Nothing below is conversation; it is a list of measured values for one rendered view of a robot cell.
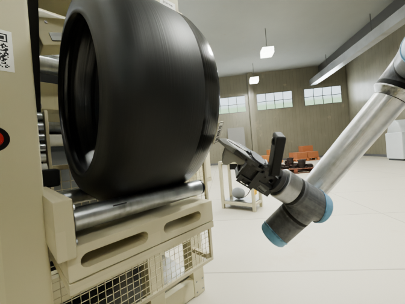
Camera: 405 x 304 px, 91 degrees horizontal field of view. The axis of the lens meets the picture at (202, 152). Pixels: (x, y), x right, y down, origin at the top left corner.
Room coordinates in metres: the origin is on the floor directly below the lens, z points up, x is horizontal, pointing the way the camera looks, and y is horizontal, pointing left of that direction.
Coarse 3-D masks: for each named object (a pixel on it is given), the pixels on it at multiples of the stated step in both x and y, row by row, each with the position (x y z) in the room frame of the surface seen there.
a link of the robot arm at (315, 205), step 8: (304, 184) 0.55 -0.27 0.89; (304, 192) 0.54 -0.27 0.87; (312, 192) 0.55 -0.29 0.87; (320, 192) 0.56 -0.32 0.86; (296, 200) 0.54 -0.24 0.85; (304, 200) 0.54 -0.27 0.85; (312, 200) 0.54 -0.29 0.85; (320, 200) 0.55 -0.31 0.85; (328, 200) 0.56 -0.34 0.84; (288, 208) 0.59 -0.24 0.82; (296, 208) 0.56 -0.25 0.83; (304, 208) 0.55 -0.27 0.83; (312, 208) 0.55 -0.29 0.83; (320, 208) 0.55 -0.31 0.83; (328, 208) 0.55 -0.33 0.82; (296, 216) 0.57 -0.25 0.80; (304, 216) 0.56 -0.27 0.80; (312, 216) 0.56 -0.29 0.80; (320, 216) 0.56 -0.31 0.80; (328, 216) 0.55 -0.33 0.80
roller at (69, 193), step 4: (60, 192) 0.59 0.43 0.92; (64, 192) 0.59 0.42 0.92; (68, 192) 0.60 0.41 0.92; (72, 192) 0.60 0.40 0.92; (76, 192) 0.61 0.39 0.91; (80, 192) 0.61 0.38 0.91; (84, 192) 0.62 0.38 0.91; (68, 196) 0.59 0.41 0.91; (72, 196) 0.60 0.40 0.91; (76, 196) 0.60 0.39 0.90; (80, 196) 0.61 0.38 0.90; (84, 196) 0.62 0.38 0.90; (88, 196) 0.63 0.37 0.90; (72, 200) 0.60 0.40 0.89; (76, 200) 0.61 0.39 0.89; (80, 200) 0.61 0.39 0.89; (84, 200) 0.62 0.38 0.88; (88, 200) 0.63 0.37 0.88
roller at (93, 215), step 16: (144, 192) 0.48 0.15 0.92; (160, 192) 0.49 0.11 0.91; (176, 192) 0.52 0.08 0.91; (192, 192) 0.56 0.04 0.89; (80, 208) 0.38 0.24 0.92; (96, 208) 0.39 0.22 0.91; (112, 208) 0.41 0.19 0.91; (128, 208) 0.43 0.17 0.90; (144, 208) 0.46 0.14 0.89; (80, 224) 0.37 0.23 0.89; (96, 224) 0.39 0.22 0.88
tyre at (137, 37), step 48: (96, 0) 0.38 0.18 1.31; (144, 0) 0.40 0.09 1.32; (96, 48) 0.37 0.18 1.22; (144, 48) 0.35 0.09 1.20; (192, 48) 0.44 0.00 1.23; (96, 96) 0.78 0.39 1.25; (144, 96) 0.36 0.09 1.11; (192, 96) 0.42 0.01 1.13; (96, 144) 0.41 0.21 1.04; (144, 144) 0.38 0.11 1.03; (192, 144) 0.46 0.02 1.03; (96, 192) 0.47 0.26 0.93
